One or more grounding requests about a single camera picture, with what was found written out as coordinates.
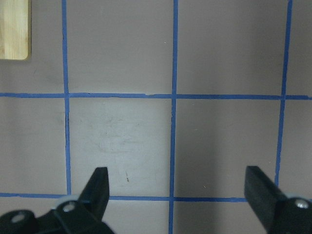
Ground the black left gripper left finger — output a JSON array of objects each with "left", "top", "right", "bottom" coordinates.
[{"left": 78, "top": 167, "right": 109, "bottom": 221}]

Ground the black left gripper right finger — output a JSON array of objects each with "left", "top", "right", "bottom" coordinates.
[{"left": 244, "top": 166, "right": 287, "bottom": 232}]

